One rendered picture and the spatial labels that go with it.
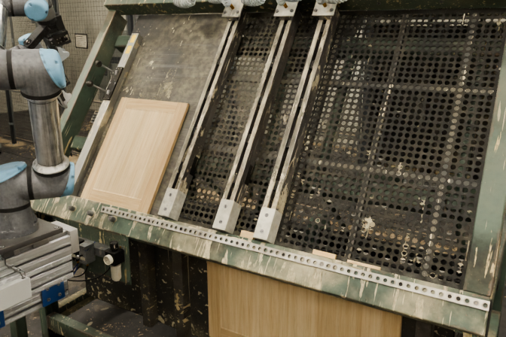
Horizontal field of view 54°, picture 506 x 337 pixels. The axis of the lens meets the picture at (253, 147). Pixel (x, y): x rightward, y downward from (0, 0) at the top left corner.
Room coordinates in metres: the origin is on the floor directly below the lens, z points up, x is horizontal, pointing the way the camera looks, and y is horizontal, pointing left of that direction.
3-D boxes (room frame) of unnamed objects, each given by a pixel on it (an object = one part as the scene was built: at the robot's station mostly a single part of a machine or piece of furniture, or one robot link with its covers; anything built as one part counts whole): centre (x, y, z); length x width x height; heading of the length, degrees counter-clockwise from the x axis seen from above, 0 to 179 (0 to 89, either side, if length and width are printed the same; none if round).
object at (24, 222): (1.59, 0.82, 1.09); 0.15 x 0.15 x 0.10
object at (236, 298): (1.91, -0.17, 0.53); 0.90 x 0.02 x 0.55; 59
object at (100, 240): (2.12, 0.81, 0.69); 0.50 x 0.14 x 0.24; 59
